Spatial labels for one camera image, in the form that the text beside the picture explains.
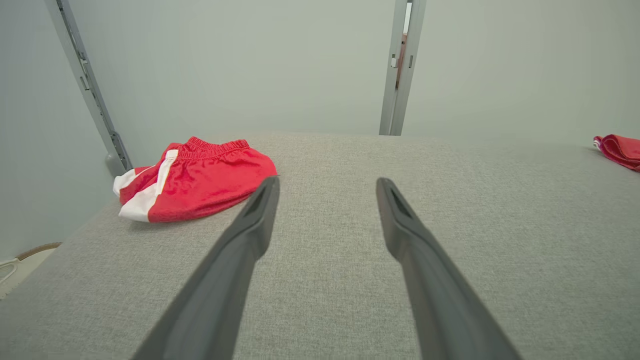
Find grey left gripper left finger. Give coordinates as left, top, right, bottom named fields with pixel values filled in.
left=131, top=176, right=281, bottom=360

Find grey partition post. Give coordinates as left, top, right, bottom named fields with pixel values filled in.
left=378, top=0, right=427, bottom=137
left=44, top=0, right=134, bottom=177

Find red shorts white side panels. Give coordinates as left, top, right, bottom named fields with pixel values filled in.
left=112, top=136, right=279, bottom=224

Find red basketball jersey number 23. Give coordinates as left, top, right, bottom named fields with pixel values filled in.
left=593, top=134, right=640, bottom=173

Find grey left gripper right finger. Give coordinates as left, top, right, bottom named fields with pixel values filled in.
left=376, top=177, right=523, bottom=360

